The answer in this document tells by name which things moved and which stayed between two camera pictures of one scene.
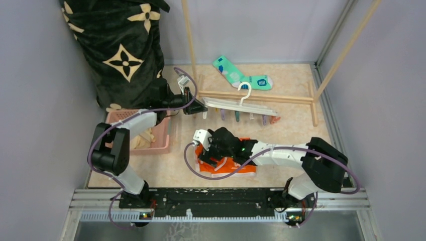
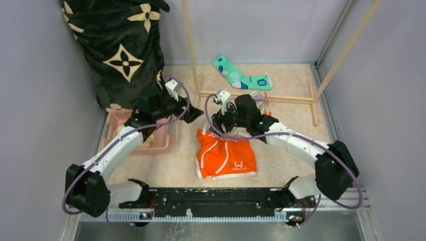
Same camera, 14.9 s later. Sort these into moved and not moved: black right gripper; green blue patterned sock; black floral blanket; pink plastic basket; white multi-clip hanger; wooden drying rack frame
Moved: white multi-clip hanger; black right gripper
Not moved: pink plastic basket; wooden drying rack frame; green blue patterned sock; black floral blanket
